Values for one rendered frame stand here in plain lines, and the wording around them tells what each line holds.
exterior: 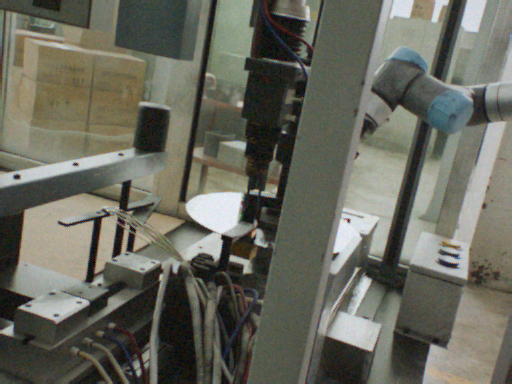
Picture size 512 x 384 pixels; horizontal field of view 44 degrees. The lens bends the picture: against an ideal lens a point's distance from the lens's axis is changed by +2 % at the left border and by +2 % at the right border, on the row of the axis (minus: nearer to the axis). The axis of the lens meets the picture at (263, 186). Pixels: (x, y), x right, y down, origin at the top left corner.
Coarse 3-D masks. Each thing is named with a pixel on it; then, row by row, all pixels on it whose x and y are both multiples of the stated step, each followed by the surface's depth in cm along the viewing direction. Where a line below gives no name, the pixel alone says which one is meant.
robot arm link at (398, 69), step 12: (396, 48) 119; (408, 48) 117; (396, 60) 117; (408, 60) 116; (420, 60) 117; (384, 72) 117; (396, 72) 116; (408, 72) 115; (420, 72) 115; (372, 84) 117; (384, 84) 116; (396, 84) 116; (384, 96) 116; (396, 96) 117; (396, 108) 119
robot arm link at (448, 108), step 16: (416, 80) 114; (432, 80) 114; (416, 96) 113; (432, 96) 112; (448, 96) 111; (464, 96) 111; (416, 112) 115; (432, 112) 112; (448, 112) 110; (464, 112) 111; (448, 128) 111
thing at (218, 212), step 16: (192, 208) 113; (208, 208) 115; (224, 208) 117; (240, 208) 119; (208, 224) 106; (224, 224) 108; (240, 240) 101; (256, 240) 103; (272, 240) 104; (336, 240) 111
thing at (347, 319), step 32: (288, 0) 90; (256, 64) 90; (288, 64) 91; (256, 96) 93; (288, 96) 94; (256, 128) 94; (256, 160) 96; (192, 256) 118; (352, 256) 92; (256, 288) 100; (352, 288) 129; (384, 288) 148; (224, 320) 94; (320, 320) 77; (352, 320) 111; (192, 352) 103; (320, 352) 85; (352, 352) 102
